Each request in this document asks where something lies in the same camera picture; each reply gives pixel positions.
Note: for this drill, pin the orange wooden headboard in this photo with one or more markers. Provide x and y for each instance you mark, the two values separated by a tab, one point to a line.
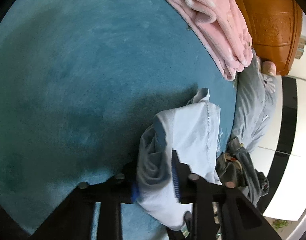
275	27

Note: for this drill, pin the pink pillow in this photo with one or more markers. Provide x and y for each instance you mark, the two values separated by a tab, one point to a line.
268	68

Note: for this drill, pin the white black-striped wardrobe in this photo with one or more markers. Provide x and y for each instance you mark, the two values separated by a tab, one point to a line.
281	154

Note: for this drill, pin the folded pink fleece blanket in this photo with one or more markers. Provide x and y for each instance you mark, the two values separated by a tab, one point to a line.
222	29

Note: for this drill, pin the picture frames on headboard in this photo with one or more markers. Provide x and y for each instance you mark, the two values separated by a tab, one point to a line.
301	46

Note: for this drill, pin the light blue printed t-shirt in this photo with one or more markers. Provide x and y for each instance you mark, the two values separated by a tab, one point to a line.
192	131

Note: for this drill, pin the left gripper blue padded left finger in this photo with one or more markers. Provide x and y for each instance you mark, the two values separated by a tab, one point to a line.
73	218

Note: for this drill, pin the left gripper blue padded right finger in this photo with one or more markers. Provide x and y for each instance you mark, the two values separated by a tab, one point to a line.
217	211

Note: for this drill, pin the grey-blue floral duvet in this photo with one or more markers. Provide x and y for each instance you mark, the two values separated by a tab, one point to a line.
255	106

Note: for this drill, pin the teal floral bed blanket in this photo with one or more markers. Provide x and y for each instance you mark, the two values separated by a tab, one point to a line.
80	81

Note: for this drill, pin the dark grey sweatshirt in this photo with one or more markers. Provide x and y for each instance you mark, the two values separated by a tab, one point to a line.
236	166

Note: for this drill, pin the green hanging plant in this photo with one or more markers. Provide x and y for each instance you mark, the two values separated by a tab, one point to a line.
278	224

